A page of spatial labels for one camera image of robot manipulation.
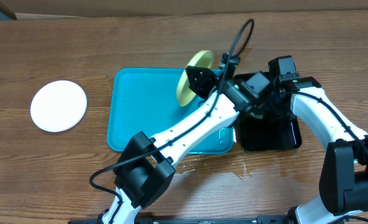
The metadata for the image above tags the black rectangular tray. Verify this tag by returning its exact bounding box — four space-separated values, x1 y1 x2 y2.
239 96 302 152

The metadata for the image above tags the yellow plate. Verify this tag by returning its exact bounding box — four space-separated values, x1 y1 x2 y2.
176 50 214 107

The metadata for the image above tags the teal plastic tray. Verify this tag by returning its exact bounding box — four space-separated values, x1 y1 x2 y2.
106 67 235 155

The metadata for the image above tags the white plate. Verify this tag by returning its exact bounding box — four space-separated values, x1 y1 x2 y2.
30 80 88 133

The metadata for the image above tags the green yellow sponge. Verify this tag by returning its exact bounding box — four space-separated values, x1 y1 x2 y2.
250 113 264 119

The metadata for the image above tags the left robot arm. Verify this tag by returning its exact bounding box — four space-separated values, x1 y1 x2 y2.
97 50 270 223

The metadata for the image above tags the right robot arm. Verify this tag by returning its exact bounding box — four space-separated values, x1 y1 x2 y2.
266 56 368 223

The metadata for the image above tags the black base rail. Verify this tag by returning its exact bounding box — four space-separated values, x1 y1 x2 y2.
68 215 297 224

